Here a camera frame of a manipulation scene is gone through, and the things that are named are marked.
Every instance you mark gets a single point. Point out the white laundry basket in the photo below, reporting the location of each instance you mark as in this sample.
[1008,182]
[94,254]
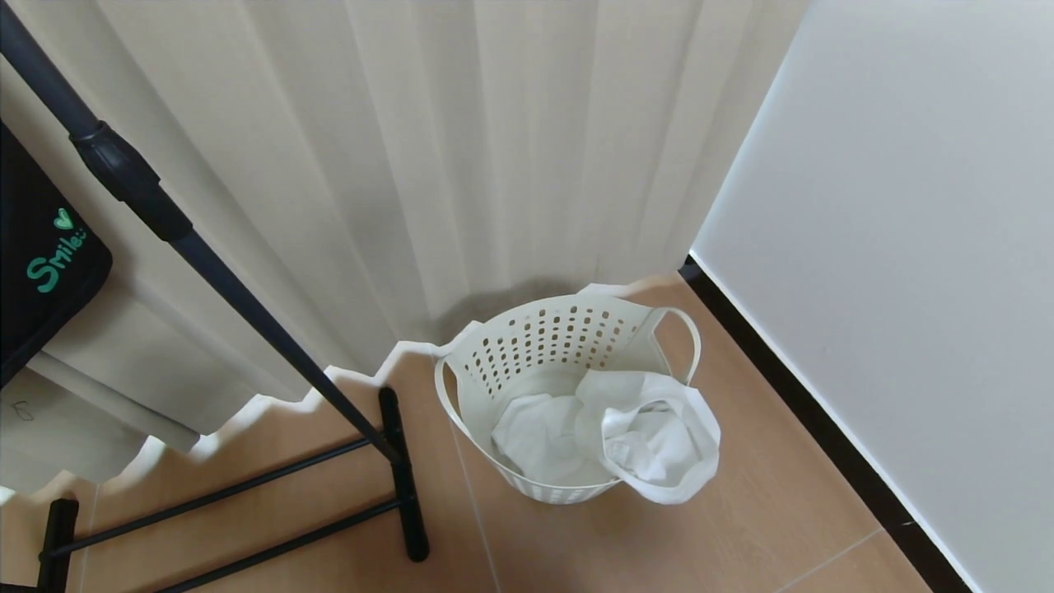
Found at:
[560,329]

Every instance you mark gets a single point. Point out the black clothes rack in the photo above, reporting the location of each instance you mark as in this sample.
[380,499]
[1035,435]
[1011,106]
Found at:
[132,181]

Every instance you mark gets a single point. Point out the beige curtain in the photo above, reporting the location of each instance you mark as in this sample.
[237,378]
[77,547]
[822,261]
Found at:
[453,148]

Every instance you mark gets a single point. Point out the white garment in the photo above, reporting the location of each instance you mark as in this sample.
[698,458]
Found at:
[650,436]

